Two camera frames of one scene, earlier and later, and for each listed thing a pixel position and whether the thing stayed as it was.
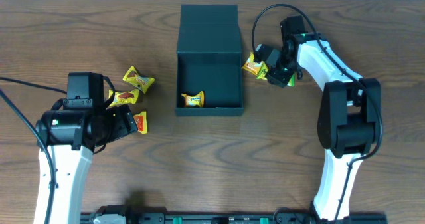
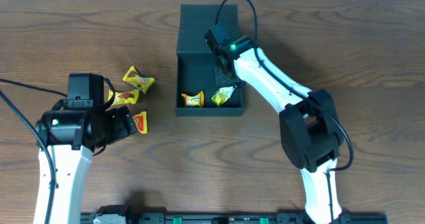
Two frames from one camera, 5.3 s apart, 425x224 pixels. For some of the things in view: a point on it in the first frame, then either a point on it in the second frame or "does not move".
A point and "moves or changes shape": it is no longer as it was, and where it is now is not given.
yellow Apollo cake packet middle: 123,98 does not move
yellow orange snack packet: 141,121 does not move
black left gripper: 121,128 does not move
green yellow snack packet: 263,72 moves or changes shape
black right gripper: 273,77 -> 219,81
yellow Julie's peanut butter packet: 197,100 does not move
